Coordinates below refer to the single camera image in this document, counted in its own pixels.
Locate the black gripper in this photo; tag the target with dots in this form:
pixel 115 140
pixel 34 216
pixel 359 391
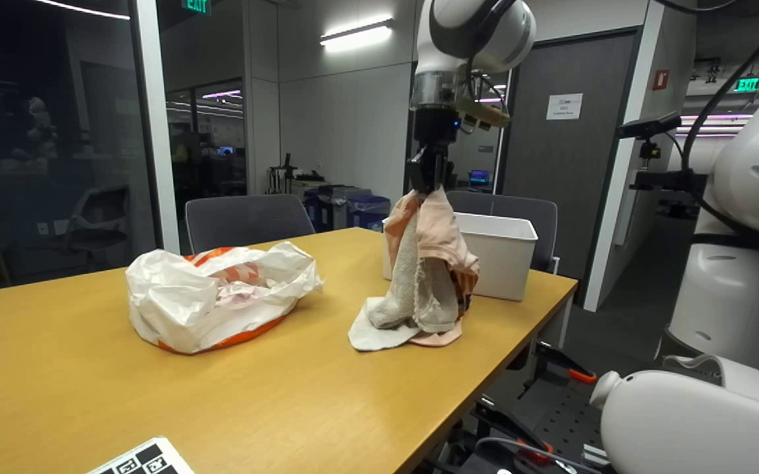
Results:
pixel 433 129

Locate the peach shirt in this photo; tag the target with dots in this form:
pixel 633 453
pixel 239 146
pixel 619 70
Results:
pixel 437 228

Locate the white grey shirt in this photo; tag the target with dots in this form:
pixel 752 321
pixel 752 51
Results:
pixel 406 290

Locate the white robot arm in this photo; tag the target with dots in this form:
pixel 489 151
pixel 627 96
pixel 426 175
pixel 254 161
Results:
pixel 476 28

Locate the white plastic basket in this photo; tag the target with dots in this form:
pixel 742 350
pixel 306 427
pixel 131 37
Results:
pixel 508 254

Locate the white orange plastic bag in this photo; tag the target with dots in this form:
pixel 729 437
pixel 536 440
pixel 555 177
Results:
pixel 186 304

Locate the blue storage bins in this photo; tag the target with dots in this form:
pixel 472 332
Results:
pixel 355 209

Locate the grey office chair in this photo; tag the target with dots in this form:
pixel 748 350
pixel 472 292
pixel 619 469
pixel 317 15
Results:
pixel 534 215
pixel 250 223

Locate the grey door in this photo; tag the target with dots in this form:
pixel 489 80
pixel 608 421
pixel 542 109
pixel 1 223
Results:
pixel 565 175

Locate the ceiling tube lamp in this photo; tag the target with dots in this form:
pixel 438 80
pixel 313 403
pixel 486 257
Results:
pixel 356 37

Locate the white paper door sign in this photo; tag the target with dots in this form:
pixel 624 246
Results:
pixel 565 107

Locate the green exit sign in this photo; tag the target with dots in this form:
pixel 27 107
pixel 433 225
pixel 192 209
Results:
pixel 748 86
pixel 196 7

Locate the red black hand tool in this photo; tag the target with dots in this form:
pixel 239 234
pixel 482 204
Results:
pixel 528 450

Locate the black white calibration checkerboard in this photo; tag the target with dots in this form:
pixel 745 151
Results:
pixel 146 461

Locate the tan wrist camera mount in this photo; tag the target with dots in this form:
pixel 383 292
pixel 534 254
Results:
pixel 486 112

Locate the white window frame post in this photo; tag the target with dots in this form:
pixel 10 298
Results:
pixel 157 133
pixel 619 212

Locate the black camera stand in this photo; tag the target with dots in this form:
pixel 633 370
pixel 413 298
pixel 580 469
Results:
pixel 659 179

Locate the small red wall sign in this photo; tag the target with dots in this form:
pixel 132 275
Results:
pixel 659 80

